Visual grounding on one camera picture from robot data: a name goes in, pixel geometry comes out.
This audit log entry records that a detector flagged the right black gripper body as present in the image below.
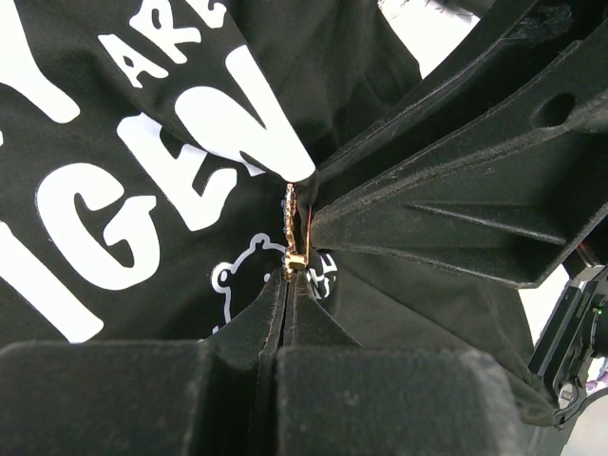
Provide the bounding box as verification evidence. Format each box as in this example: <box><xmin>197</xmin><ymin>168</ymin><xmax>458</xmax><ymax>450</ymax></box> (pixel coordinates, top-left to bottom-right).
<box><xmin>529</xmin><ymin>243</ymin><xmax>607</xmax><ymax>429</ymax></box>

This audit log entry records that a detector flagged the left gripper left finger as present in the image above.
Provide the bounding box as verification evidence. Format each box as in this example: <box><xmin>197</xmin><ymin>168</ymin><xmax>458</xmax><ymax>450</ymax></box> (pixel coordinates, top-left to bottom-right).
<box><xmin>1</xmin><ymin>274</ymin><xmax>288</xmax><ymax>455</ymax></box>

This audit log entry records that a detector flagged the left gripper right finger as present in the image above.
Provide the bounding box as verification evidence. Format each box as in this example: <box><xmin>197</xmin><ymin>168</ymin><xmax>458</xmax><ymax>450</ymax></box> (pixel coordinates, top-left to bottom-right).
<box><xmin>275</xmin><ymin>275</ymin><xmax>522</xmax><ymax>455</ymax></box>

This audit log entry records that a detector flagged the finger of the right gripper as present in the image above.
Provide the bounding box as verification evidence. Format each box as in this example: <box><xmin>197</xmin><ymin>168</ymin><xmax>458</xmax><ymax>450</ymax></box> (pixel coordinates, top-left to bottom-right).
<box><xmin>313</xmin><ymin>28</ymin><xmax>607</xmax><ymax>288</ymax></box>
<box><xmin>318</xmin><ymin>1</ymin><xmax>607</xmax><ymax>200</ymax></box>

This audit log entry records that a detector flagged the gold leaf brooch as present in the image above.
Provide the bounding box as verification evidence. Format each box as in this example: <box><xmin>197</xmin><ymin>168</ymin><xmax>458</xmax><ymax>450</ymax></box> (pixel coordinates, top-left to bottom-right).
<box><xmin>281</xmin><ymin>183</ymin><xmax>313</xmax><ymax>282</ymax></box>

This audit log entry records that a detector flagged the black printed t-shirt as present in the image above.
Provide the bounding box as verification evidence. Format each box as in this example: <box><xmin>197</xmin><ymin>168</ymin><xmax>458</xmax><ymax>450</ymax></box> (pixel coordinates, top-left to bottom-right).
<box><xmin>0</xmin><ymin>0</ymin><xmax>557</xmax><ymax>428</ymax></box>

